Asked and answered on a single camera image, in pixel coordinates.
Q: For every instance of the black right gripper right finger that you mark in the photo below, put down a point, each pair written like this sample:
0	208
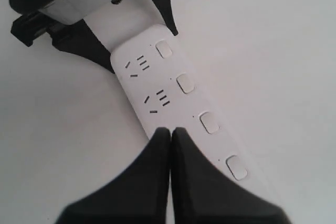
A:
202	194

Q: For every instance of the white five-socket power strip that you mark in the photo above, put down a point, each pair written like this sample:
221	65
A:
164	91

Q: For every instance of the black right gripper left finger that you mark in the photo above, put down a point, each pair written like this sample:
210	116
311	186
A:
138	195

